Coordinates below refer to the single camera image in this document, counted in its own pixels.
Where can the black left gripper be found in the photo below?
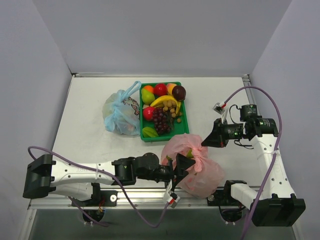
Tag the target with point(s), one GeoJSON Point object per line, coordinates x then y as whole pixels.
{"type": "Point", "coordinates": [175, 170]}

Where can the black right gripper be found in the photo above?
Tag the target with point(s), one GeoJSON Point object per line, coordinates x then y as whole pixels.
{"type": "Point", "coordinates": [220, 132]}

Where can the green fake apple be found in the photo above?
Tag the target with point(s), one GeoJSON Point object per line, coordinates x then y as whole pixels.
{"type": "Point", "coordinates": [189, 154]}

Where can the pink plastic bag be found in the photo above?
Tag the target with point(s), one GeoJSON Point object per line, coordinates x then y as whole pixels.
{"type": "Point", "coordinates": [205, 175]}

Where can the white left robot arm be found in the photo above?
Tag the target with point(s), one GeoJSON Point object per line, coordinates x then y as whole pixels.
{"type": "Point", "coordinates": [46, 175]}

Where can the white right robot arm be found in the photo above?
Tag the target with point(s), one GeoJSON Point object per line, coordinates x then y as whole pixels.
{"type": "Point", "coordinates": [277, 205]}

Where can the green fake starfruit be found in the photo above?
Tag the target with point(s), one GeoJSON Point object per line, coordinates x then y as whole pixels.
{"type": "Point", "coordinates": [149, 132]}

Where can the purple fake grapes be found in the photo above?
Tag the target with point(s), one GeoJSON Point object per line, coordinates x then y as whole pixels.
{"type": "Point", "coordinates": [161, 120]}

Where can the dark purple fake plum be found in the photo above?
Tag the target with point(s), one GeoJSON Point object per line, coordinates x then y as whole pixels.
{"type": "Point", "coordinates": [179, 93]}

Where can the brown fake longan bunch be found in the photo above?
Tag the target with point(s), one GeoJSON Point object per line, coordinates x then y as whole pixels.
{"type": "Point", "coordinates": [172, 110]}

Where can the small red fake apple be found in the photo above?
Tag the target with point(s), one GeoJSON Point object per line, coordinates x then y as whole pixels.
{"type": "Point", "coordinates": [148, 113]}

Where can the yellow fake banana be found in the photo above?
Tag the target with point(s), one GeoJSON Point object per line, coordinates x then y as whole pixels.
{"type": "Point", "coordinates": [158, 102]}

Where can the peach fake fruit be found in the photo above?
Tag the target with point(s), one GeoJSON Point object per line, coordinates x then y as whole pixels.
{"type": "Point", "coordinates": [170, 87]}

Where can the blue tied plastic bag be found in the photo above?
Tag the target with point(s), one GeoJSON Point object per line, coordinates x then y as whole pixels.
{"type": "Point", "coordinates": [121, 113]}

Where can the red fake fruit back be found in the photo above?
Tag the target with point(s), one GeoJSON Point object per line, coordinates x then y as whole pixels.
{"type": "Point", "coordinates": [160, 89]}

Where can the green fake pear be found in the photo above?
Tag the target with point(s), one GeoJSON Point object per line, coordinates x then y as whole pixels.
{"type": "Point", "coordinates": [147, 97]}

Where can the orange fake tangerine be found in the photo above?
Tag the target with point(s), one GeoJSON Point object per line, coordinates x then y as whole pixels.
{"type": "Point", "coordinates": [149, 88]}

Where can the green plastic basket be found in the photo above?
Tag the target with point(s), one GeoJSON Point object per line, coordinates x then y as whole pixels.
{"type": "Point", "coordinates": [177, 128]}

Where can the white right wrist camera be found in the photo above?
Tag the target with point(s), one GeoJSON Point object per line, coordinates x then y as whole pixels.
{"type": "Point", "coordinates": [222, 109]}

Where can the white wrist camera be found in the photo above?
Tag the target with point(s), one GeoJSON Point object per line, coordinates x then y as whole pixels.
{"type": "Point", "coordinates": [170, 197]}
{"type": "Point", "coordinates": [222, 109]}

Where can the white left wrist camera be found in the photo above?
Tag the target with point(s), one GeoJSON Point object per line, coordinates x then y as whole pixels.
{"type": "Point", "coordinates": [170, 197]}

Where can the aluminium front rail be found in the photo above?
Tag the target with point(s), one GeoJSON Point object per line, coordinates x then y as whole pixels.
{"type": "Point", "coordinates": [146, 197]}

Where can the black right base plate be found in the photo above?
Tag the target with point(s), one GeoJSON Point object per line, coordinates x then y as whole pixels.
{"type": "Point", "coordinates": [219, 198]}

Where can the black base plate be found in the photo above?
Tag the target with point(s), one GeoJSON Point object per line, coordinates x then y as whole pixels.
{"type": "Point", "coordinates": [106, 198]}
{"type": "Point", "coordinates": [219, 198]}

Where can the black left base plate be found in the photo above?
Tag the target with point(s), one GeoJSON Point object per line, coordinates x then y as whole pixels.
{"type": "Point", "coordinates": [106, 198]}

